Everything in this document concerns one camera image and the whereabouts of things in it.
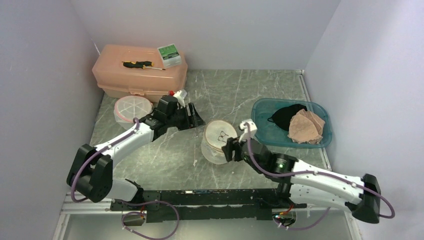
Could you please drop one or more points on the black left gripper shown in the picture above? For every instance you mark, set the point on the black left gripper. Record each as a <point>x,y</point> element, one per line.
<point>196,120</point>

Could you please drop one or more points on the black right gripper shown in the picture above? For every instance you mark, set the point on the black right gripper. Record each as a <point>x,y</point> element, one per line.
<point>233,144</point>

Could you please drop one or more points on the beige mesh laundry bag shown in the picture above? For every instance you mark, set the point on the beige mesh laundry bag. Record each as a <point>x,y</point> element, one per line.
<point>215,137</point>

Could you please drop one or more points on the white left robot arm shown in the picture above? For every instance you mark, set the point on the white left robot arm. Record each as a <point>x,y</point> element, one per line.
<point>91,174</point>

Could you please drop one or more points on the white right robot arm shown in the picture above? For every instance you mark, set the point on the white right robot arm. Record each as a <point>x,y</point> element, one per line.
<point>302,183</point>

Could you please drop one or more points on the black bra in basin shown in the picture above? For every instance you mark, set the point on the black bra in basin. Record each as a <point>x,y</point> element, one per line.
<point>283,116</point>

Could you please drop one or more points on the pink rimmed mesh laundry bag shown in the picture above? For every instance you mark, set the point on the pink rimmed mesh laundry bag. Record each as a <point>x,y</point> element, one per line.
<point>129,107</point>

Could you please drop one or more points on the beige bra in basin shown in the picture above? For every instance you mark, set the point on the beige bra in basin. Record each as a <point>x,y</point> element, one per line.
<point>306,127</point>

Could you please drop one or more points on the teal plastic basin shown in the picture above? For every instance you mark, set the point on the teal plastic basin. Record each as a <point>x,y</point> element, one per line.
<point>268,133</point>

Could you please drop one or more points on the small green white box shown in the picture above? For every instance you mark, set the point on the small green white box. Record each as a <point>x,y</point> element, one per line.
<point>170,56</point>

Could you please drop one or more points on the black yellow screwdriver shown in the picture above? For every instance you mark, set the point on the black yellow screwdriver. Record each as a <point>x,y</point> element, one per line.
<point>141,65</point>

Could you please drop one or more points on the pink plastic storage box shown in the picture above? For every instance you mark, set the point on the pink plastic storage box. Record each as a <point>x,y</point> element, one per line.
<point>119,81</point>

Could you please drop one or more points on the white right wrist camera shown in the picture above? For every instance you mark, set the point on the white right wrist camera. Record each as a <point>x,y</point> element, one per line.
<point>248,128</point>

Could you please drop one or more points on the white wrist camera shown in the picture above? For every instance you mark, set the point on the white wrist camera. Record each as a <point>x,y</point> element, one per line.
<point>248,128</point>
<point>180,95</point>

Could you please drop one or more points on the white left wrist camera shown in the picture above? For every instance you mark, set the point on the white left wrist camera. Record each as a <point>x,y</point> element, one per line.
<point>180,95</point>

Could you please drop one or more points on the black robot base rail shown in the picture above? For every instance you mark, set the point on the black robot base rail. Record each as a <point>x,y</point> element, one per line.
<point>259,204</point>

